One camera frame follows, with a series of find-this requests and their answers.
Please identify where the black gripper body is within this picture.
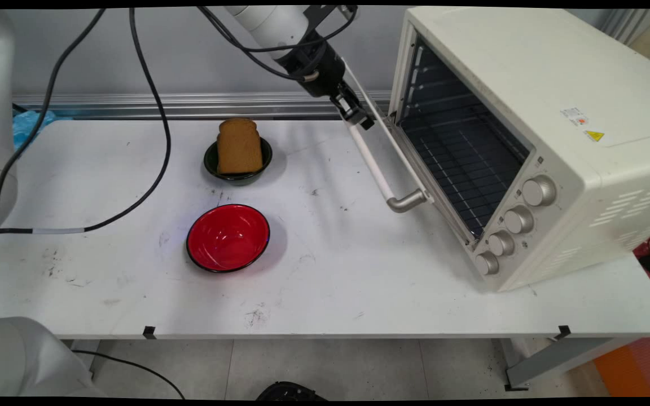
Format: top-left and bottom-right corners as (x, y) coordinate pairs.
(277, 35), (349, 98)

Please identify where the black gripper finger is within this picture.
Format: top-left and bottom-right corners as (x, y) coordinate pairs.
(339, 83), (377, 129)
(331, 93), (367, 131)

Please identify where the glass oven door with handle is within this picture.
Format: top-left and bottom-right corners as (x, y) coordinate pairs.
(341, 56), (479, 244)

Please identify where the brown bread slice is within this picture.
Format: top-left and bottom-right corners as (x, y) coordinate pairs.
(216, 117), (264, 175)

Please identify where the dark green bowl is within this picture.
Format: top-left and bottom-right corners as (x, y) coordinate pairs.
(204, 135), (274, 187)

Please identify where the red bowl with black rim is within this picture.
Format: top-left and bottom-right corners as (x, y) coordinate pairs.
(186, 204), (271, 274)

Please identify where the large silver oven knob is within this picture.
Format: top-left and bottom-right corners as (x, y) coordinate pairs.
(522, 175), (557, 207)

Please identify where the cream toaster oven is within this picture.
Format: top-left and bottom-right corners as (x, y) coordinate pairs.
(387, 7), (650, 293)

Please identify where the small silver oven knob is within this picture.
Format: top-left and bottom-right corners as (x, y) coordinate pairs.
(475, 251), (500, 276)

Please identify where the white label sticker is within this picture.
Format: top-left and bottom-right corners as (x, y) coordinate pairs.
(561, 106), (591, 127)

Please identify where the black round floor object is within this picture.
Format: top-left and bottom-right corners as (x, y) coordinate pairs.
(256, 382), (328, 401)

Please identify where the blue plastic bag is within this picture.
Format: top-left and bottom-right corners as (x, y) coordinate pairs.
(12, 110), (58, 152)

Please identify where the orange box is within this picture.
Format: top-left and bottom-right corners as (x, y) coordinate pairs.
(594, 338), (650, 398)

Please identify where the wire oven rack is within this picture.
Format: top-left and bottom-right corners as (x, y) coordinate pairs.
(401, 101), (529, 237)

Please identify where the aluminium rail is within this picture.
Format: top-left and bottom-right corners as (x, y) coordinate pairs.
(12, 91), (392, 120)

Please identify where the black cable with white tape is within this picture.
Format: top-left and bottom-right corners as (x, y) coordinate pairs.
(0, 7), (172, 236)

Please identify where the grey table leg frame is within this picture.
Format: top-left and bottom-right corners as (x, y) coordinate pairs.
(500, 337), (633, 392)

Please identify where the thin black floor cable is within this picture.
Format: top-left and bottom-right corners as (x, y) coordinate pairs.
(71, 348), (186, 400)

